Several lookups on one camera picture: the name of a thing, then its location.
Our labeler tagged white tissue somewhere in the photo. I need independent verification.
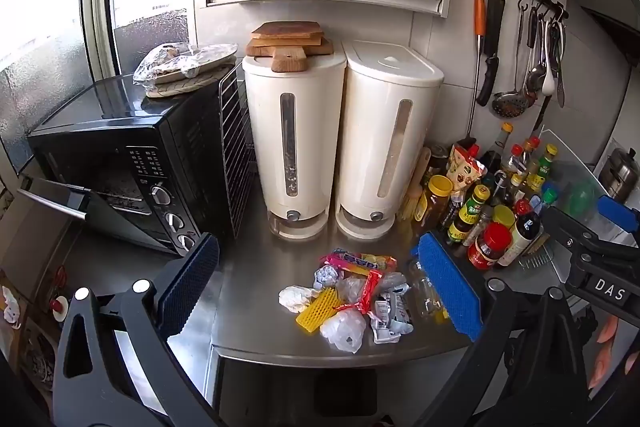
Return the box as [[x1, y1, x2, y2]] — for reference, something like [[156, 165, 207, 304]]
[[278, 285, 321, 314]]

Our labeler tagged black cleaver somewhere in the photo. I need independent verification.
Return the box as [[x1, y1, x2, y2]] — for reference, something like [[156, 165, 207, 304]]
[[475, 0, 507, 108]]

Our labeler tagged clear plastic bottle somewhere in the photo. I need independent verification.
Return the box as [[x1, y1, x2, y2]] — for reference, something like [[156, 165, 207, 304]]
[[407, 258, 448, 321]]

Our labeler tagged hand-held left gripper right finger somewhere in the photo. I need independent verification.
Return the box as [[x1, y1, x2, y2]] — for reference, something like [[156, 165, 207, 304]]
[[410, 232, 588, 427]]

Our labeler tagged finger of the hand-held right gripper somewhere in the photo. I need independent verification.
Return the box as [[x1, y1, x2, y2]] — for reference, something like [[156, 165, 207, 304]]
[[596, 195, 640, 235], [542, 206, 608, 254]]

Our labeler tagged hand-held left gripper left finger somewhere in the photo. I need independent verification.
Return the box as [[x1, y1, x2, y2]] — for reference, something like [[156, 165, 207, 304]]
[[52, 233, 223, 427]]

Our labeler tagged yellow-lid jar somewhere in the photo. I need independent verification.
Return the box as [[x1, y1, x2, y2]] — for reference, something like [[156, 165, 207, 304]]
[[492, 205, 516, 229]]

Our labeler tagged metal ladle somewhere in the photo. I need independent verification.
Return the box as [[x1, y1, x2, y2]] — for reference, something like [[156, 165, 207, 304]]
[[524, 7, 548, 98]]

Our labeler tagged dark range hood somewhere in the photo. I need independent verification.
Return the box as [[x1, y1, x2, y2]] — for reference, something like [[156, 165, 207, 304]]
[[582, 7, 640, 68]]

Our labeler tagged metal skimmer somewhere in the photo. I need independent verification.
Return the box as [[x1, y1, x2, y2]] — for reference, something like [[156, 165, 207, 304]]
[[492, 4, 531, 118]]

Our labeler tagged metal wire oven rack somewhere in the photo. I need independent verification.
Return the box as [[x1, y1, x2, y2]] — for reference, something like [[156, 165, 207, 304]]
[[218, 64, 258, 239]]

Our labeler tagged yellow foam fruit net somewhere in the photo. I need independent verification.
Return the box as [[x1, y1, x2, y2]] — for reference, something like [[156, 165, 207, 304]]
[[295, 286, 346, 339]]

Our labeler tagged black toaster oven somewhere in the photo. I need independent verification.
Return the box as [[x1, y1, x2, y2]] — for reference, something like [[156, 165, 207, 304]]
[[17, 74, 246, 258]]

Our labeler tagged glass spice shaker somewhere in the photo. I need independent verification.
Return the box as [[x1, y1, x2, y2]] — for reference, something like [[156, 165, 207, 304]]
[[462, 207, 495, 249]]

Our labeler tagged steel kettle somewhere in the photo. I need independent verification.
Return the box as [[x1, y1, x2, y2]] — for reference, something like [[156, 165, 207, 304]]
[[598, 149, 640, 204]]

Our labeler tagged red plastic wrapper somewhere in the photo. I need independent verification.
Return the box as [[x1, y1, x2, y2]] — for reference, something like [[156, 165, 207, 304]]
[[332, 269, 386, 314]]

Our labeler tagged dark soy sauce bottle red cap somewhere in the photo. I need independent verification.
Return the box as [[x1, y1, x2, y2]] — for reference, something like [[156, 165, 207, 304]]
[[497, 199, 544, 269]]

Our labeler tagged white spoon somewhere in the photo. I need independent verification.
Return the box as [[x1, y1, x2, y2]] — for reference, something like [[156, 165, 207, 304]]
[[541, 19, 557, 96]]

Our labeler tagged red-lid chili sauce jar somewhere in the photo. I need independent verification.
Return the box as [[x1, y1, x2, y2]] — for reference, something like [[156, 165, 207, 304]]
[[468, 223, 512, 271]]

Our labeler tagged honey jar yellow lid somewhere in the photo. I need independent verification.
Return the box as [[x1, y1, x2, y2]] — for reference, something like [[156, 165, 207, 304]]
[[415, 175, 453, 231]]

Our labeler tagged plastic-wrapped plate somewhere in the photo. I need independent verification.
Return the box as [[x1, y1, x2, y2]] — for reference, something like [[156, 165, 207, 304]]
[[133, 43, 239, 84]]

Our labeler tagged wooden cutting board with handle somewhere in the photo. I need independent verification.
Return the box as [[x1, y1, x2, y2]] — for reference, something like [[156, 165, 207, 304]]
[[245, 38, 335, 73]]

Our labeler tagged green-label sauce bottle yellow cap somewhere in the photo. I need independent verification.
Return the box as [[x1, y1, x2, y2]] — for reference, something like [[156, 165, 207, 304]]
[[446, 184, 493, 246]]

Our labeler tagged foil ball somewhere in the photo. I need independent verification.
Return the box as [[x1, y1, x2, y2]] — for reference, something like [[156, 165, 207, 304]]
[[313, 266, 343, 291]]

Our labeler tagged window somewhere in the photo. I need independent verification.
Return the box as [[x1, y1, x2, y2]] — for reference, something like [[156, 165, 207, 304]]
[[0, 0, 196, 172]]

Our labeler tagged round woven mat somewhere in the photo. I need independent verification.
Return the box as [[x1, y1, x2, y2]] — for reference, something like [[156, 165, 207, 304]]
[[145, 64, 236, 99]]

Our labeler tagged white rice dispenser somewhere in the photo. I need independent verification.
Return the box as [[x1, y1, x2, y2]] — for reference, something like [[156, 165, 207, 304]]
[[334, 39, 445, 242], [242, 54, 347, 240]]

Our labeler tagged pink yellow snack wrapper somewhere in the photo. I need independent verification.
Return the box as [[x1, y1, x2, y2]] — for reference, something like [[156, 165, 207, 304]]
[[320, 248, 398, 276]]

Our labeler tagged clear plastic splash guard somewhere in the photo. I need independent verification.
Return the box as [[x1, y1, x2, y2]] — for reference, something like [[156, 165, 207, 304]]
[[540, 129, 632, 249]]

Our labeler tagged person's right hand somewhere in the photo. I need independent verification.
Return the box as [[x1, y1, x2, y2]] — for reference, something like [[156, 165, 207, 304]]
[[587, 314, 640, 392]]

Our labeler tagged red yellow seasoning bag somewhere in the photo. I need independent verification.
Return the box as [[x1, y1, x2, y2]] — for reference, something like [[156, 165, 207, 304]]
[[446, 144, 487, 194]]

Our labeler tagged orange-handled spatula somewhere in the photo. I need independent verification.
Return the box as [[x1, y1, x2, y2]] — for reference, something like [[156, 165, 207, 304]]
[[457, 0, 488, 152]]

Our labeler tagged clear plastic bag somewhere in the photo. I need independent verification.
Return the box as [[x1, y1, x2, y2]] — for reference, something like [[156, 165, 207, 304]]
[[320, 307, 368, 354]]

